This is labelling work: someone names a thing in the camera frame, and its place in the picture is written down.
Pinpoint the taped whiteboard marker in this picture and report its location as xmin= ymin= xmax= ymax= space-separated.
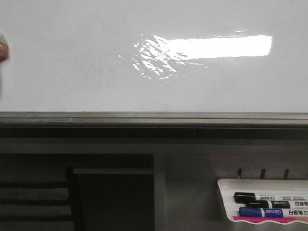
xmin=0 ymin=34 xmax=10 ymax=63

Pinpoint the white whiteboard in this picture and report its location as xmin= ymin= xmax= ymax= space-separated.
xmin=0 ymin=0 xmax=308 ymax=113

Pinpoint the blue capped whiteboard marker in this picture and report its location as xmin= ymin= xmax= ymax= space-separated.
xmin=239 ymin=207 xmax=308 ymax=218

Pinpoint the black hook left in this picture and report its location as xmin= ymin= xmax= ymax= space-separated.
xmin=236 ymin=168 xmax=242 ymax=179

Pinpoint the black hook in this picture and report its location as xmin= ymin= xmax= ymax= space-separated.
xmin=236 ymin=168 xmax=242 ymax=179
xmin=283 ymin=169 xmax=290 ymax=180
xmin=259 ymin=168 xmax=266 ymax=180

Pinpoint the black capped marker top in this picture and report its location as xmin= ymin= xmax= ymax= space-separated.
xmin=234 ymin=192 xmax=308 ymax=204

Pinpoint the black capped marker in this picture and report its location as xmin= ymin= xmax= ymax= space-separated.
xmin=234 ymin=192 xmax=308 ymax=204
xmin=246 ymin=200 xmax=308 ymax=209

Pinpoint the black hook middle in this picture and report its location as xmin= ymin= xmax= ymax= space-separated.
xmin=259 ymin=168 xmax=266 ymax=180

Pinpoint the white plastic marker tray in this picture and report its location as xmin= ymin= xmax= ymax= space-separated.
xmin=218 ymin=179 xmax=308 ymax=231

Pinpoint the black capped marker middle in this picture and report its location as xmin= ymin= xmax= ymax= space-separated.
xmin=246 ymin=200 xmax=308 ymax=209

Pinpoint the black hook right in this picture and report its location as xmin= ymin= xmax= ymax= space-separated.
xmin=283 ymin=169 xmax=290 ymax=180

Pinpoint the dark chair backrest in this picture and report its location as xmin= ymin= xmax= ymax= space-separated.
xmin=0 ymin=166 xmax=85 ymax=231

